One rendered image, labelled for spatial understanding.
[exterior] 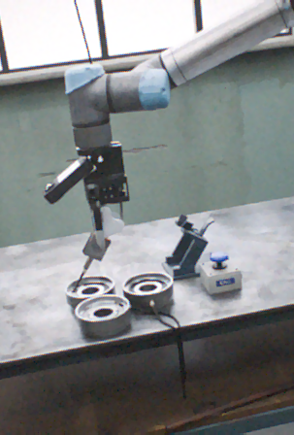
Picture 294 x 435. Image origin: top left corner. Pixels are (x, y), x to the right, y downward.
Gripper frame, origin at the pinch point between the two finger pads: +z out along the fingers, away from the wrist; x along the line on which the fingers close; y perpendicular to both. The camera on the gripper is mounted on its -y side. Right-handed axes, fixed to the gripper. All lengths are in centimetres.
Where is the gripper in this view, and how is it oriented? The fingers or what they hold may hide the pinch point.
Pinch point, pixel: (98, 242)
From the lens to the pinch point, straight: 129.5
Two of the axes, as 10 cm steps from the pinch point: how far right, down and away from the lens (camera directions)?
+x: -2.1, -3.1, 9.3
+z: 1.2, 9.3, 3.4
